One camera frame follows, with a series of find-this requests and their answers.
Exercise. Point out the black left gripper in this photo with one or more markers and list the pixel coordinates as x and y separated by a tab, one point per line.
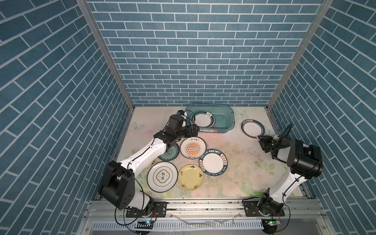
194	132

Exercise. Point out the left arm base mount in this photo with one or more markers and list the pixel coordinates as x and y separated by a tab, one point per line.
155	209

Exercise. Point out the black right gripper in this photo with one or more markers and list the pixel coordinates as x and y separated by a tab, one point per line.
265	141

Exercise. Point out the metal base rail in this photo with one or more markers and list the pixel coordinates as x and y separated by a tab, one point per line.
222	216

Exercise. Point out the white plate green red rim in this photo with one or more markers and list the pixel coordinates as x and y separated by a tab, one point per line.
203	118

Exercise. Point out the white plate green lettered rim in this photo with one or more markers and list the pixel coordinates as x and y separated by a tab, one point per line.
213	162

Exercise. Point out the teal patterned small plate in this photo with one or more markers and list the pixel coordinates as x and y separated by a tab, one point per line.
171	154

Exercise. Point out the orange sunburst plate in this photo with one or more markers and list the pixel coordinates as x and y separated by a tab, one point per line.
193	147

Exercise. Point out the teal plastic bin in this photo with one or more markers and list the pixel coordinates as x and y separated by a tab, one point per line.
224	117

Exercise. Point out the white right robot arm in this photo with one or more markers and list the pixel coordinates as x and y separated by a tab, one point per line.
303	163

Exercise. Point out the yellow plate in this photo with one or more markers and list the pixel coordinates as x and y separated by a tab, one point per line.
191	177

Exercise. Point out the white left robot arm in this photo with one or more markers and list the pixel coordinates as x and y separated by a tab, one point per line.
119	178

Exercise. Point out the cream plate dark spot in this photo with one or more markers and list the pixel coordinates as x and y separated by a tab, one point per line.
149	166

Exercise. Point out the white plate black quatrefoil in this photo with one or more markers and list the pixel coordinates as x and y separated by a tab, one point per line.
162	177

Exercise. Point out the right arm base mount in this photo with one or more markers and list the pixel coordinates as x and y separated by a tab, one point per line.
254	207

